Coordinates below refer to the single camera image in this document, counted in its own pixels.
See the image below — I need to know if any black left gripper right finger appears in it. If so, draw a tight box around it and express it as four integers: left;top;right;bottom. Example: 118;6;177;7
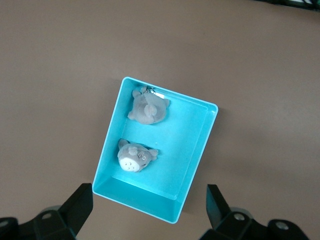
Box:
199;184;308;240

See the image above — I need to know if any blue plastic box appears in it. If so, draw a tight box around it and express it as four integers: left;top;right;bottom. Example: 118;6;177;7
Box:
91;76;219;224

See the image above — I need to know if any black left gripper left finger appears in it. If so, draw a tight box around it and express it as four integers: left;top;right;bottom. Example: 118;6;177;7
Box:
0;183;95;240

